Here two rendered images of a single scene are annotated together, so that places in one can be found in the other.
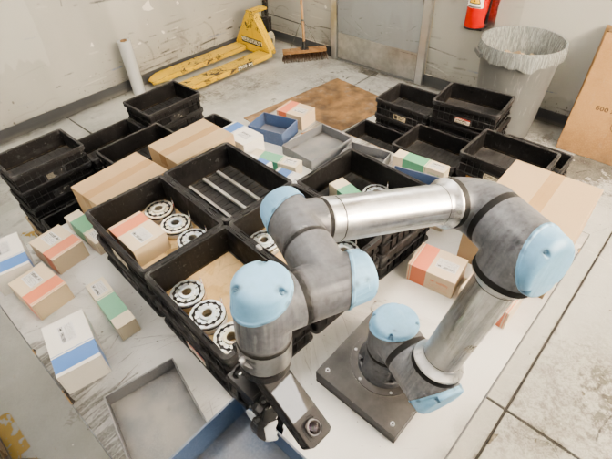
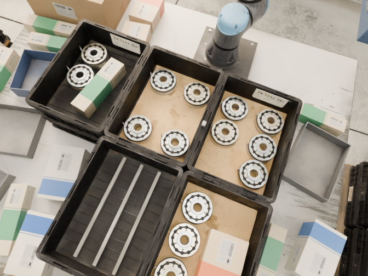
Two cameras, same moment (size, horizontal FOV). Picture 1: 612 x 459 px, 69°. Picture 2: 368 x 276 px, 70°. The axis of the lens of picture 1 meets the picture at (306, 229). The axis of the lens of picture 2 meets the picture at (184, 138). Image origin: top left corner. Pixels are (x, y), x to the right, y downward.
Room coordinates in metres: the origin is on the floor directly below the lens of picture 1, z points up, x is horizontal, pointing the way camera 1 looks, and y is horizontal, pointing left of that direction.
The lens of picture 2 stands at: (1.19, 0.41, 1.76)
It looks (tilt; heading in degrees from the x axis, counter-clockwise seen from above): 70 degrees down; 237
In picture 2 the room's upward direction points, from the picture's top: 8 degrees clockwise
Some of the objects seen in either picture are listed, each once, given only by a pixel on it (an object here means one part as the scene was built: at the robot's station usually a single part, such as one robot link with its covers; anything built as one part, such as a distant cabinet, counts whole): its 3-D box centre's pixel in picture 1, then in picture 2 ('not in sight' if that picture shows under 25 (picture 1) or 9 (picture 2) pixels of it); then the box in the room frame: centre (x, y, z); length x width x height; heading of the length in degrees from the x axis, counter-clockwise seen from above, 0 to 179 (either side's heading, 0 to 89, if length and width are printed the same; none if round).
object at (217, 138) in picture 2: not in sight; (225, 132); (0.86, 0.18, 0.86); 0.10 x 0.10 x 0.01
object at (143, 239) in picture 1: (139, 238); (220, 261); (1.08, 0.55, 0.87); 0.16 x 0.12 x 0.07; 44
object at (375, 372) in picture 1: (387, 353); (224, 46); (0.64, -0.20, 0.80); 0.15 x 0.15 x 0.10
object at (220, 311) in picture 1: (207, 313); (262, 147); (0.76, 0.29, 0.86); 0.10 x 0.10 x 0.01
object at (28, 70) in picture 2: (410, 188); (37, 74); (1.44, -0.44, 0.74); 0.20 x 0.15 x 0.07; 58
